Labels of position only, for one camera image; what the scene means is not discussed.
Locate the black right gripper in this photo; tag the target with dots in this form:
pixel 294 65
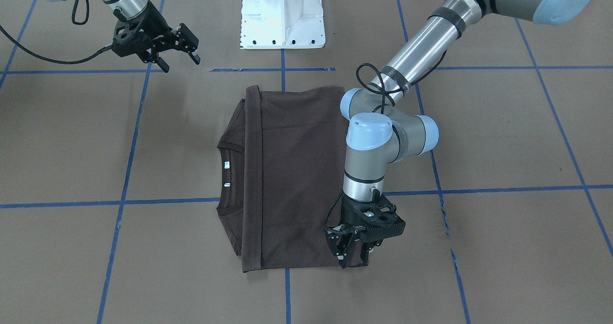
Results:
pixel 154 21

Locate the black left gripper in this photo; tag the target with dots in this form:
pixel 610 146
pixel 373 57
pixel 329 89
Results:
pixel 346 215

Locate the dark brown t-shirt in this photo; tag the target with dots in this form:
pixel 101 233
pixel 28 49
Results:
pixel 282 157

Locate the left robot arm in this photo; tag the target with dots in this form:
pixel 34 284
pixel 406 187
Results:
pixel 380 134

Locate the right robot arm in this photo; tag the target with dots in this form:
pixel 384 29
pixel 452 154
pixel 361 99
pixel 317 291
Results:
pixel 123 10

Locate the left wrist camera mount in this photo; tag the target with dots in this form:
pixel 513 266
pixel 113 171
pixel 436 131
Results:
pixel 380 221

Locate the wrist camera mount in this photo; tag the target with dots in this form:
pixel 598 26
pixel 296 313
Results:
pixel 380 221
pixel 130 39

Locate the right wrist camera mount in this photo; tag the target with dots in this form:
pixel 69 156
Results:
pixel 130 39

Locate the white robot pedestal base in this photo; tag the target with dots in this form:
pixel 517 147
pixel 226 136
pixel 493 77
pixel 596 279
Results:
pixel 282 24

